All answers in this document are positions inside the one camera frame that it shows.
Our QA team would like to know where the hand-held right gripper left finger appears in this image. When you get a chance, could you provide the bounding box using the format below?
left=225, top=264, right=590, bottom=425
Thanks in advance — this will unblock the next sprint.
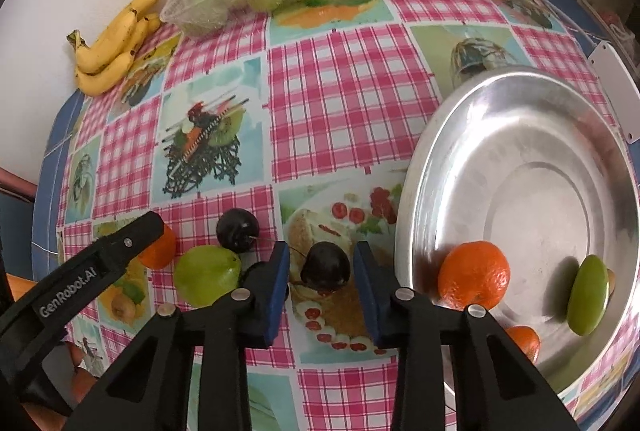
left=62, top=241, right=292, bottom=431

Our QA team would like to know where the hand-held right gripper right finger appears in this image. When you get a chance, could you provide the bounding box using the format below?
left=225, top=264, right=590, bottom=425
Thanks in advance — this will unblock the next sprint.
left=351, top=240, right=581, bottom=431

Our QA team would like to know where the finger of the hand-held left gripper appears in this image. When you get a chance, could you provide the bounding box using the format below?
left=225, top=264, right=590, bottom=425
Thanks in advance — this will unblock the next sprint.
left=92, top=210, right=166, bottom=272

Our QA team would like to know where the orange tangerine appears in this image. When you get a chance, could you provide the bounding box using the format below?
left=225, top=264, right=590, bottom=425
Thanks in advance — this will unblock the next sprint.
left=505, top=325, right=542, bottom=364
left=438, top=241, right=512, bottom=310
left=136, top=223, right=177, bottom=269

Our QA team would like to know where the dark plum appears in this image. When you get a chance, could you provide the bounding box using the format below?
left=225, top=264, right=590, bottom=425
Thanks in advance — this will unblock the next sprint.
left=216, top=208, right=261, bottom=254
left=302, top=241, right=351, bottom=292
left=239, top=261, right=272, bottom=293

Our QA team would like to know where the green mango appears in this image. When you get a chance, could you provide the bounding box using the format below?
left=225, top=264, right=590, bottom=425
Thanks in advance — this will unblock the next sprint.
left=173, top=245, right=242, bottom=307
left=566, top=254, right=610, bottom=336

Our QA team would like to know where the round steel bowl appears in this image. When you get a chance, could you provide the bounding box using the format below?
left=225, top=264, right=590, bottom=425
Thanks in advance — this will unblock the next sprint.
left=395, top=66, right=640, bottom=404

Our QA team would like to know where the yellow banana bunch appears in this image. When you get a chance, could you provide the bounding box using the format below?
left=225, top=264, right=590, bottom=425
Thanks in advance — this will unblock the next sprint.
left=67, top=0, right=165, bottom=98

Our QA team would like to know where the white plastic power box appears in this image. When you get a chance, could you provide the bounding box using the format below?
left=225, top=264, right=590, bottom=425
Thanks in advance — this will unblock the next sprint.
left=589, top=38, right=640, bottom=142

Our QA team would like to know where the white cable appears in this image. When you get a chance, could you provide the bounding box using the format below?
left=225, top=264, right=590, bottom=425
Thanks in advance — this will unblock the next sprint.
left=565, top=23, right=608, bottom=42

